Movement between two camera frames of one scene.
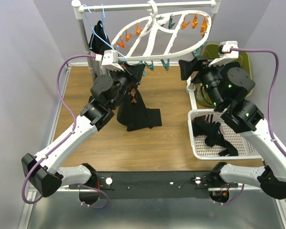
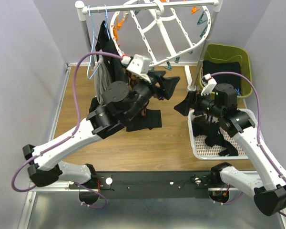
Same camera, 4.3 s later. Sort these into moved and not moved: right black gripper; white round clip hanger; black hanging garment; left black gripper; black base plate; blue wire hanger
Moved: left black gripper; right black gripper; blue wire hanger; white round clip hanger
Not moved: black base plate; black hanging garment
